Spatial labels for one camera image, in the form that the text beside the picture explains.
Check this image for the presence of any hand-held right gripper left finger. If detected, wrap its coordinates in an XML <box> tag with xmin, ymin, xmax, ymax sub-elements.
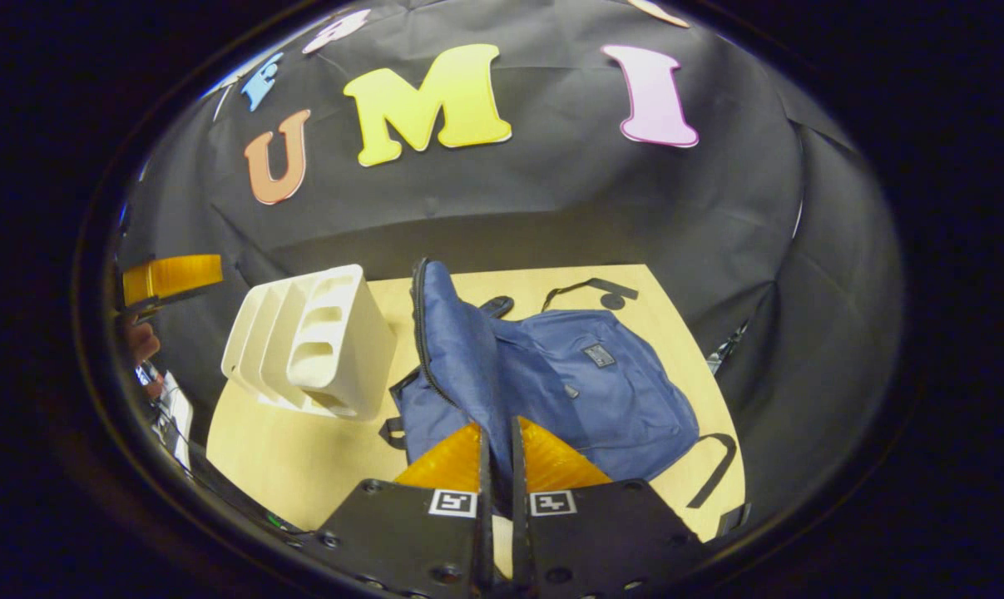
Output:
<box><xmin>289</xmin><ymin>420</ymin><xmax>494</xmax><ymax>599</ymax></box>

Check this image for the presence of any black backdrop cloth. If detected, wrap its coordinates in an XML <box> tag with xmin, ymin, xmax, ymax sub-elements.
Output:
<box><xmin>111</xmin><ymin>0</ymin><xmax>906</xmax><ymax>533</ymax></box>

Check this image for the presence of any blue schoolbag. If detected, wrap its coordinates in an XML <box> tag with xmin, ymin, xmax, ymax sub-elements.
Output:
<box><xmin>378</xmin><ymin>258</ymin><xmax>737</xmax><ymax>510</ymax></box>

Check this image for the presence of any white plastic bookshelf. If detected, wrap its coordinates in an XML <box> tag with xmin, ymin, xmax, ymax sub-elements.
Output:
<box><xmin>221</xmin><ymin>265</ymin><xmax>398</xmax><ymax>422</ymax></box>

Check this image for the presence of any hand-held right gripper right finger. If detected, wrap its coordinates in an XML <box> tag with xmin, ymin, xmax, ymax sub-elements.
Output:
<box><xmin>510</xmin><ymin>416</ymin><xmax>706</xmax><ymax>599</ymax></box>

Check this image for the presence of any black table sticker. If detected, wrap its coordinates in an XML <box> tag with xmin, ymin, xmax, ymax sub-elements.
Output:
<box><xmin>542</xmin><ymin>278</ymin><xmax>639</xmax><ymax>312</ymax></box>

